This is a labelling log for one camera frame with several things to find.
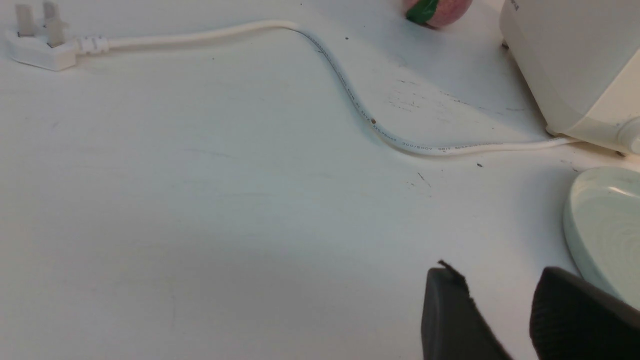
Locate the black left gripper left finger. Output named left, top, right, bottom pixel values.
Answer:
left=421, top=260, right=512, bottom=360

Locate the white toaster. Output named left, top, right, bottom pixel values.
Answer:
left=499, top=0, right=640, bottom=155

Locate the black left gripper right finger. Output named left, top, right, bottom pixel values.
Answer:
left=529, top=266, right=640, bottom=360

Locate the white power cable with plug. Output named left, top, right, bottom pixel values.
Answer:
left=5, top=1, right=581, bottom=157

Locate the pink fake peach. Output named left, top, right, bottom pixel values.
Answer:
left=403, top=0, right=473, bottom=28

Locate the pale green round plate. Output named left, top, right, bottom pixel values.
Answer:
left=563, top=166, right=640, bottom=309

